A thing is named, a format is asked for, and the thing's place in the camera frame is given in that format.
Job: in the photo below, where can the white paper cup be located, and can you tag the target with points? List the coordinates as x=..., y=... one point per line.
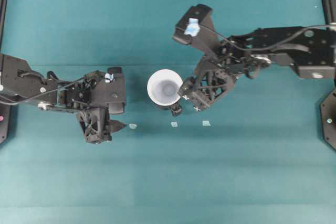
x=163, y=87

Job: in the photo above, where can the black frame rail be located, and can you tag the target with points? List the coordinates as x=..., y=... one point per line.
x=3, y=5
x=329, y=7

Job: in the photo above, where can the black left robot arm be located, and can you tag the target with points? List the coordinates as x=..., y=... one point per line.
x=20, y=84

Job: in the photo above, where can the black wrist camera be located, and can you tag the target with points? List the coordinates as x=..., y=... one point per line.
x=196, y=29
x=110, y=91

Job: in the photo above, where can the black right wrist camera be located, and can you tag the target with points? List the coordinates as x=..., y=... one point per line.
x=196, y=29

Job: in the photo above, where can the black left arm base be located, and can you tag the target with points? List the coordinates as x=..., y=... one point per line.
x=5, y=112

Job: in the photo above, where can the black frame rail left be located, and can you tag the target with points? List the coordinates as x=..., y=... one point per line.
x=3, y=5

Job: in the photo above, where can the black frame rail right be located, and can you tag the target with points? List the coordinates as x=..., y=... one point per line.
x=329, y=7

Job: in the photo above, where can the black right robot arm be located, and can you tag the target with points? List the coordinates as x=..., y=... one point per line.
x=308, y=51

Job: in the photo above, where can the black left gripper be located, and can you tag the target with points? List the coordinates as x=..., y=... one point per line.
x=96, y=125

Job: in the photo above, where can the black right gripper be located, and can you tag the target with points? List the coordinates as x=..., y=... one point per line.
x=208, y=87

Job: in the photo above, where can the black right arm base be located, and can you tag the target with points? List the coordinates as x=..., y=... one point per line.
x=328, y=115

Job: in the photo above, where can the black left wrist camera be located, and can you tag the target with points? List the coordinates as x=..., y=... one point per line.
x=110, y=91

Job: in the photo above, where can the black cup holder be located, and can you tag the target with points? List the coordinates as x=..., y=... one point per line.
x=175, y=108

